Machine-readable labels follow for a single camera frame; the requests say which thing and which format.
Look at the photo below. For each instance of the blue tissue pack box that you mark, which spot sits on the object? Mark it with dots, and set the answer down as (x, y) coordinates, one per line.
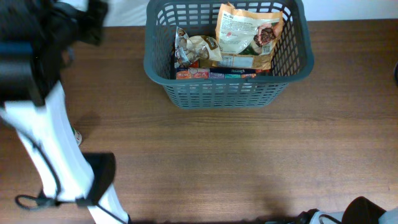
(214, 73)

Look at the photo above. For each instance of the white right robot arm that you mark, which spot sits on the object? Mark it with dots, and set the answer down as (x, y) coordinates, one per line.
(360, 211)

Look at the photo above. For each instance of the green lid jar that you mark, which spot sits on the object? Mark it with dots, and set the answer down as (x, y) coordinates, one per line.
(77, 136)

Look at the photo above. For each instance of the white brown wrapper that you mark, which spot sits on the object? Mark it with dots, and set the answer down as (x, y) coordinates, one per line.
(184, 55)

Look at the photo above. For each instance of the grey plastic basket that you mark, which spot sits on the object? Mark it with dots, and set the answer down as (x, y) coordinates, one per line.
(293, 59)

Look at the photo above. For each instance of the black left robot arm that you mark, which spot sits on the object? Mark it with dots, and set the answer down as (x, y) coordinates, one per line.
(34, 36)

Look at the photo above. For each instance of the brown snack bag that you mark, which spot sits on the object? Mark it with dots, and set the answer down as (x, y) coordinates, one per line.
(247, 39)

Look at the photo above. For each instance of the orange pasta bag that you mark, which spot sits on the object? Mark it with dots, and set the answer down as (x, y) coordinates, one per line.
(209, 64)

